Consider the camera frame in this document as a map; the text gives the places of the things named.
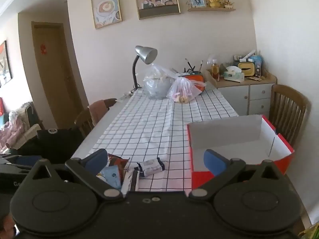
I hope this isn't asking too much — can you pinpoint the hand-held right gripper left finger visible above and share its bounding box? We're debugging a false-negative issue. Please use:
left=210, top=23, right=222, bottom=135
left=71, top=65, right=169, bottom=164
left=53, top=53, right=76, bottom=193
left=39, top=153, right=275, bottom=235
left=25, top=149, right=124, bottom=201

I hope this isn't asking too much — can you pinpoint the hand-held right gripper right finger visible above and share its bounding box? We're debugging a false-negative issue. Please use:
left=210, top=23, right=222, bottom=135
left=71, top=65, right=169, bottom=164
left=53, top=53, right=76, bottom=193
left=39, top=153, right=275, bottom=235
left=189, top=149, right=287, bottom=201

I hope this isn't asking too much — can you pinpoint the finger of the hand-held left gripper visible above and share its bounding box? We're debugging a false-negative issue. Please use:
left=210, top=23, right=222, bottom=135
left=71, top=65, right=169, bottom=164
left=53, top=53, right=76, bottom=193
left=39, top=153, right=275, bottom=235
left=0, top=155, right=43, bottom=167

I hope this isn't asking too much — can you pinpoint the shiny brown snack bag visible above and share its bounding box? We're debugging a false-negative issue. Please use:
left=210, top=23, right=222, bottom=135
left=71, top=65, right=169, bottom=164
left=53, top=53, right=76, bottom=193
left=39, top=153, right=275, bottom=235
left=107, top=154, right=129, bottom=183

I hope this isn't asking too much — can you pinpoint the light blue carton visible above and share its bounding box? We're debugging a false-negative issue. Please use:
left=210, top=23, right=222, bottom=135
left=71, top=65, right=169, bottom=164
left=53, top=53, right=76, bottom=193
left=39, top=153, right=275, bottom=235
left=100, top=166, right=122, bottom=190

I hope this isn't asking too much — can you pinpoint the red cardboard box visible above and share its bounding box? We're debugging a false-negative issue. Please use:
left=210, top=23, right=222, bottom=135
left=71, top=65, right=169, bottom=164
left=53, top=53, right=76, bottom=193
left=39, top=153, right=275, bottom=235
left=187, top=115, right=295, bottom=192

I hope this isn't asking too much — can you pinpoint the white navy snack packet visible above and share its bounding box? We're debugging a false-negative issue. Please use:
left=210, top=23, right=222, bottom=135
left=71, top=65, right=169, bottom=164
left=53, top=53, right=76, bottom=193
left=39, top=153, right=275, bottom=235
left=137, top=158, right=164, bottom=177

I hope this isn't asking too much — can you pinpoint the pink clothes pile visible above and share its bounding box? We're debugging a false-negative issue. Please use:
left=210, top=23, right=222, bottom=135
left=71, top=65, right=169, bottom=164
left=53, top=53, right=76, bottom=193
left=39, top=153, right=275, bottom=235
left=0, top=115, right=25, bottom=150

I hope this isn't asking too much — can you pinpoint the black bag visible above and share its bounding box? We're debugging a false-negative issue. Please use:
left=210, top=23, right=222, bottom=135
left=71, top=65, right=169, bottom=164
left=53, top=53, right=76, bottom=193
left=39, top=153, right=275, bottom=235
left=7, top=128, right=84, bottom=164

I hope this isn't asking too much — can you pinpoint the wooden chair with pink cloth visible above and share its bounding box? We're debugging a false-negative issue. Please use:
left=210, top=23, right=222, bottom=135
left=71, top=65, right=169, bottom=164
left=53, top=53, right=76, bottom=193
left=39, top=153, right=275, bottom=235
left=75, top=98, right=117, bottom=138

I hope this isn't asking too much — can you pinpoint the checked white tablecloth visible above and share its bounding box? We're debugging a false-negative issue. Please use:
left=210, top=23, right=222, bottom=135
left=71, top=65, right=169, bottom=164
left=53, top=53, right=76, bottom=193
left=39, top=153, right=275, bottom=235
left=93, top=82, right=240, bottom=192

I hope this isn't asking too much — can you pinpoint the pink plastic bag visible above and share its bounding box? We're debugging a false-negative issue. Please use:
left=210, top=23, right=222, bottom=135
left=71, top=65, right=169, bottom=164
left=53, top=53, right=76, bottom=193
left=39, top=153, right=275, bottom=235
left=166, top=77, right=207, bottom=104

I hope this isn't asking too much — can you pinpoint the white wooden cabinet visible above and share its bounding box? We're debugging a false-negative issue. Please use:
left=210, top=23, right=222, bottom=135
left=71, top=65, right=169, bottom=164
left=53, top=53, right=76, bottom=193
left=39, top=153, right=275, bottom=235
left=204, top=69, right=278, bottom=116

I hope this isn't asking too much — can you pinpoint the orange storage case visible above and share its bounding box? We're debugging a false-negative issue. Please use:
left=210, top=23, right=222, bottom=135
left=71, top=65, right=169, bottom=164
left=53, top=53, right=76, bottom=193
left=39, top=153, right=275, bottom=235
left=178, top=72, right=206, bottom=87

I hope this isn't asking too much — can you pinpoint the green white tissue box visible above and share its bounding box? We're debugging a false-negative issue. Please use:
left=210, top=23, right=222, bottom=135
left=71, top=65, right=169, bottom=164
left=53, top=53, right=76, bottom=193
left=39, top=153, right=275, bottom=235
left=224, top=65, right=245, bottom=83

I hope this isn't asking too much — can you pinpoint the wooden door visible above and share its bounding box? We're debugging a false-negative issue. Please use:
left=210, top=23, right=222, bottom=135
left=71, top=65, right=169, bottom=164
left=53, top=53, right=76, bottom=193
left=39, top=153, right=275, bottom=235
left=31, top=21, right=89, bottom=130

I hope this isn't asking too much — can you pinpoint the wooden chair with black seat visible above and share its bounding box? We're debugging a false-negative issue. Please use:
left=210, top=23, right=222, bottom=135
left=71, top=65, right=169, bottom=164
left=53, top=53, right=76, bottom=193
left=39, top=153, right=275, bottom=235
left=269, top=84, right=312, bottom=148

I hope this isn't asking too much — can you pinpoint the amber bottle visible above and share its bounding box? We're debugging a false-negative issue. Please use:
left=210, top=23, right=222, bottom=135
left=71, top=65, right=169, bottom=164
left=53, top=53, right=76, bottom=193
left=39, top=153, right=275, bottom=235
left=211, top=59, right=221, bottom=81

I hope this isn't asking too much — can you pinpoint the clear plastic bag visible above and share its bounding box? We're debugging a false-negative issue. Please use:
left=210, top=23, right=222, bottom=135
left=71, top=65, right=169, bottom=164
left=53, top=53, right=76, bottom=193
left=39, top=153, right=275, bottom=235
left=143, top=63, right=180, bottom=100

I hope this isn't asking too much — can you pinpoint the framed abstract painting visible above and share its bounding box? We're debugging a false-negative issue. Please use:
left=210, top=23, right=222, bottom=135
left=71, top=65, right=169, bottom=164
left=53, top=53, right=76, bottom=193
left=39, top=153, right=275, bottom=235
left=0, top=40, right=13, bottom=87

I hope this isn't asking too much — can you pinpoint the blue package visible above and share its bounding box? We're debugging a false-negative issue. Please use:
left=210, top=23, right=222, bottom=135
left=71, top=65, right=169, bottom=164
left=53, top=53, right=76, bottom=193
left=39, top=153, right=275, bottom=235
left=249, top=54, right=264, bottom=76

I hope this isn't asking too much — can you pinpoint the silver desk lamp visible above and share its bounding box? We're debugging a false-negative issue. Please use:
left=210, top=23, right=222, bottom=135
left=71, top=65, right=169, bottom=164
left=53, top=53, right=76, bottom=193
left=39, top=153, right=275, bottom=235
left=132, top=45, right=158, bottom=89

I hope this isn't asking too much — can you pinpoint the framed bowl picture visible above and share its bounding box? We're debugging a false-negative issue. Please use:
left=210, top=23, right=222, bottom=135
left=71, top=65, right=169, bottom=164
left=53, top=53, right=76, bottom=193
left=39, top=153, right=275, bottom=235
left=91, top=0, right=122, bottom=29

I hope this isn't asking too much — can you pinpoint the framed figures picture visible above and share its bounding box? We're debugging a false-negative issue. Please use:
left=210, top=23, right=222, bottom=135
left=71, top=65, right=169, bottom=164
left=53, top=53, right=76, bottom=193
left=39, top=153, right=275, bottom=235
left=132, top=0, right=181, bottom=20

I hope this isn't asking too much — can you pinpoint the wooden wall shelf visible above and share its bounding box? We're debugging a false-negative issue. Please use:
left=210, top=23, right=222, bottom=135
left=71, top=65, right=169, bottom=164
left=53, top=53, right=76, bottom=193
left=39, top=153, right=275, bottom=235
left=187, top=6, right=236, bottom=12

